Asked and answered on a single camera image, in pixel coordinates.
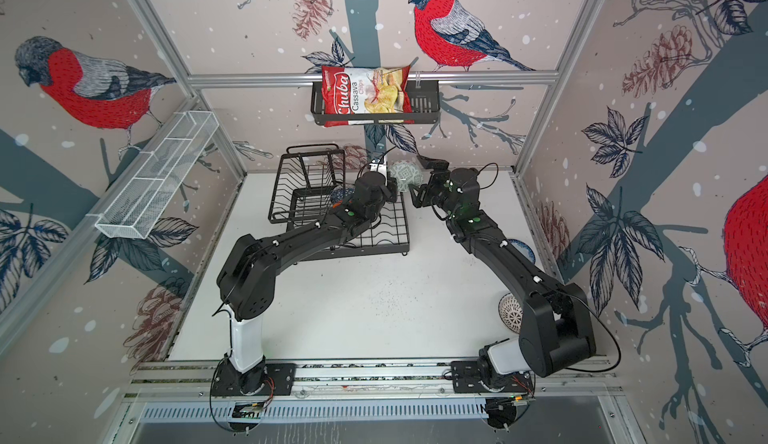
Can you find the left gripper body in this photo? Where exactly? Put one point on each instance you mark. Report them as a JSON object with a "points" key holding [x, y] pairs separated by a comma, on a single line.
{"points": [[387, 194]]}

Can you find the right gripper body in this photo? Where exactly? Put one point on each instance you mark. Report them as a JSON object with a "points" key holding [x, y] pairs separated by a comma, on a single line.
{"points": [[437, 194]]}

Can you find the green patterned bowl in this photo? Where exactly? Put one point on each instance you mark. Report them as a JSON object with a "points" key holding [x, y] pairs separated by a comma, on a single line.
{"points": [[405, 174]]}

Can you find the black wire dish rack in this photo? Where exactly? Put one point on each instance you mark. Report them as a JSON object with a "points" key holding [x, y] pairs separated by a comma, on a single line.
{"points": [[306, 176]]}

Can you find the dark blue patterned bowl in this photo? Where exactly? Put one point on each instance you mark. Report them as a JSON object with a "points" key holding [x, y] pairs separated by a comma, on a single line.
{"points": [[340, 193]]}

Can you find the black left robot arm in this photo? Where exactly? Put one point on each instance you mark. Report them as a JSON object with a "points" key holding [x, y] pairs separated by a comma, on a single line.
{"points": [[247, 281]]}

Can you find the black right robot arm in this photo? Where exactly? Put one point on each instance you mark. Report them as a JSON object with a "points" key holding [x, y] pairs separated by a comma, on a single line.
{"points": [[556, 330]]}

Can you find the blue white floral bowl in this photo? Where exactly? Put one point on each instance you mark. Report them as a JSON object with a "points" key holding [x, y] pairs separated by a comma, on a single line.
{"points": [[525, 250]]}

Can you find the red cassava chips bag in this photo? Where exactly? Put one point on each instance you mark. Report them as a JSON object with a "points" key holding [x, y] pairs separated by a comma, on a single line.
{"points": [[358, 91]]}

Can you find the white lattice patterned bowl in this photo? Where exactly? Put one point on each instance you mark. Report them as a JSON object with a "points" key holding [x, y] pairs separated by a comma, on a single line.
{"points": [[510, 312]]}

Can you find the black wall basket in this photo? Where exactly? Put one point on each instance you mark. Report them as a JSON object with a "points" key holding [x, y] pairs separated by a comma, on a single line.
{"points": [[424, 99]]}

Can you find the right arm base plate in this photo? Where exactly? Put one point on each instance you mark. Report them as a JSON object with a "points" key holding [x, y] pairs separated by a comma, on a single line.
{"points": [[479, 376]]}

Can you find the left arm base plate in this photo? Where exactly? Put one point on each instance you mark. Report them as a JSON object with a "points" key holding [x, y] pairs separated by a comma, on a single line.
{"points": [[282, 378]]}

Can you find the white mesh wall shelf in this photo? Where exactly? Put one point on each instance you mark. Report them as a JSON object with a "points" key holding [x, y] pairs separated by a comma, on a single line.
{"points": [[142, 201]]}

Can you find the aluminium front rail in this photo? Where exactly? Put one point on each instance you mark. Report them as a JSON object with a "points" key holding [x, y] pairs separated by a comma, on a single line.
{"points": [[355, 379]]}

